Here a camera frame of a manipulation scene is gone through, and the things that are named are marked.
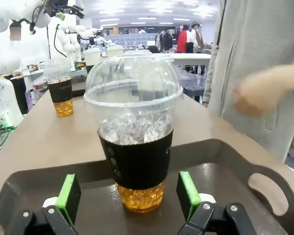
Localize background person in red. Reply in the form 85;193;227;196
176;24;188;53

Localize black cylindrical sleeve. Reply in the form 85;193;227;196
10;75;29;115

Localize person's left hand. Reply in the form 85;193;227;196
232;64;294;118

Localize iced coffee dome-lid cup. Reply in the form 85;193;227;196
83;55;184;214
43;58;74;118

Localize person in gray hoodie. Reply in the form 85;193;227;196
202;0;294;162

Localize white round table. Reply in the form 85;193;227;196
171;53;211;67

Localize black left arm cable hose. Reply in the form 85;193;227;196
21;3;51;35

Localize background person with hat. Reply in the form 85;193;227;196
189;21;205;53

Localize clothes rack with garments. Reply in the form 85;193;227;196
155;31;173;51

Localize brown plastic serving tray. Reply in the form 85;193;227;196
0;138;294;235

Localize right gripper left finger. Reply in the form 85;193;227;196
16;173;82;235

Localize tangled floor cables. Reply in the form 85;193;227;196
0;117;16;155

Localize white lidded paper cup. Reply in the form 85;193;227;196
83;48;101;74

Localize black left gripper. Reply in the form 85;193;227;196
46;0;85;21

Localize gray metal stool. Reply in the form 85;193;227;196
183;86;204;103

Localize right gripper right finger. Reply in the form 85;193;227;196
175;171;257;235

